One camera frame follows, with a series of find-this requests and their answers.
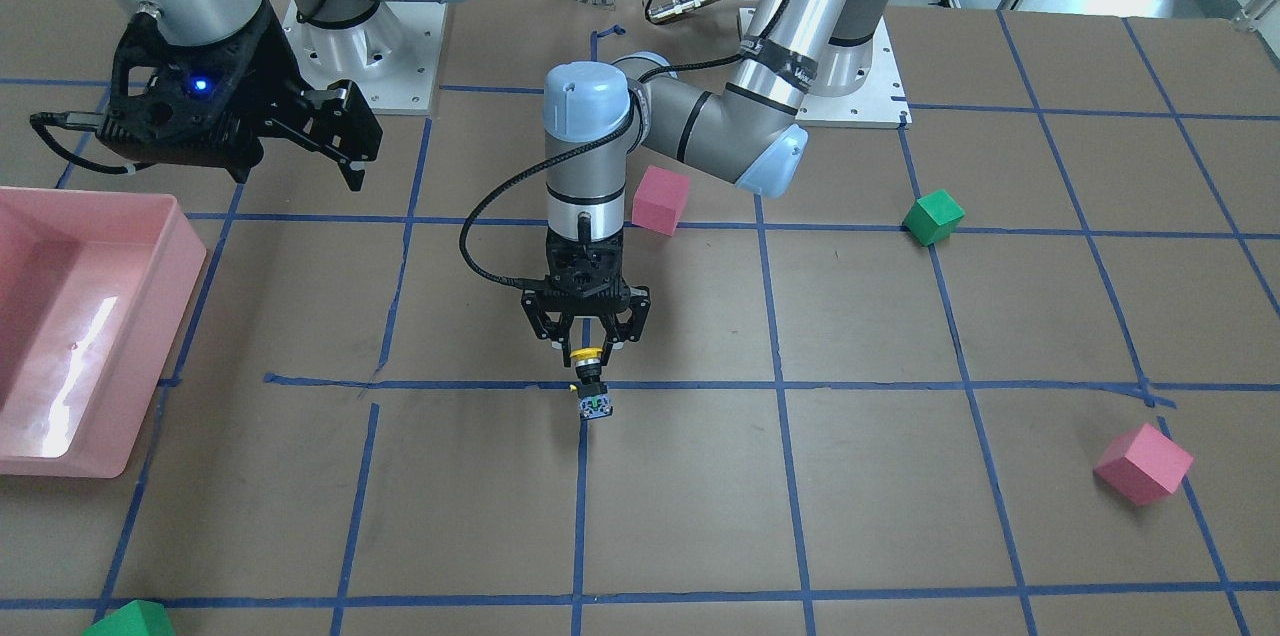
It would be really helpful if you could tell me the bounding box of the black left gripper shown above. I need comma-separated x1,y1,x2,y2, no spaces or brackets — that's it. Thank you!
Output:
521,232,652,363

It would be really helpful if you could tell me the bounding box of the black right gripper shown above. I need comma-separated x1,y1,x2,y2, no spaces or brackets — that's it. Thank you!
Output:
97,0,383,191

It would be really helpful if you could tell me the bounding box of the yellow push button switch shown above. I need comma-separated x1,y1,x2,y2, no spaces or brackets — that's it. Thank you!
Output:
568,346,614,421

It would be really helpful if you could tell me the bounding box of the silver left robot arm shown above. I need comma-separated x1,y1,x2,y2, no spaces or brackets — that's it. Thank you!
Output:
515,0,887,351

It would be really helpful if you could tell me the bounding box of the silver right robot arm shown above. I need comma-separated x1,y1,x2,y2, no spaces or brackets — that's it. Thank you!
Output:
29,0,466,191

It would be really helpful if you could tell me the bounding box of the pink foam cube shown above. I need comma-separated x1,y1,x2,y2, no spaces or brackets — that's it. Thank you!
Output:
631,165,691,238
1093,424,1196,507

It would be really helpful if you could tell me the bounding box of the pink plastic bin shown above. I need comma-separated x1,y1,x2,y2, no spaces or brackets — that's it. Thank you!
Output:
1,188,206,479

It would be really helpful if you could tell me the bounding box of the green foam cube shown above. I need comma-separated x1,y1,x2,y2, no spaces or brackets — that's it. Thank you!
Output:
902,189,966,247
82,600,177,636

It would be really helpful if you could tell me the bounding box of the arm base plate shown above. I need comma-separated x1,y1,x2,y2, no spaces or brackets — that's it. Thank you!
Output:
796,0,911,129
282,3,449,116

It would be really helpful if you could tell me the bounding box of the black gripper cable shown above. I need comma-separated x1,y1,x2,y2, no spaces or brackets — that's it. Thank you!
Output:
460,56,746,302

